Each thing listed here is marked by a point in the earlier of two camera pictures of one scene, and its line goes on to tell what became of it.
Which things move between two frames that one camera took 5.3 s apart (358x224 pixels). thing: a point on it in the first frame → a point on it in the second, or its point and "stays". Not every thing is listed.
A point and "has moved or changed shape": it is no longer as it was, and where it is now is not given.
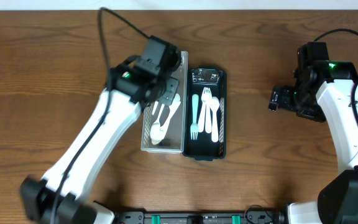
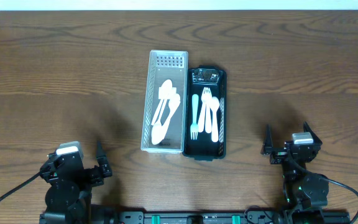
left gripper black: x=169 y=94 → x=84 y=172
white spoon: x=214 y=104 stays
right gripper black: x=276 y=99 → x=289 y=154
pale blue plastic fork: x=194 y=127 stays
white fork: x=206 y=97 stays
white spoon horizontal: x=155 y=107 has moved or changed shape
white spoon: x=157 y=133 stays
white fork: x=207 y=97 stays
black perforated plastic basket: x=205 y=114 stays
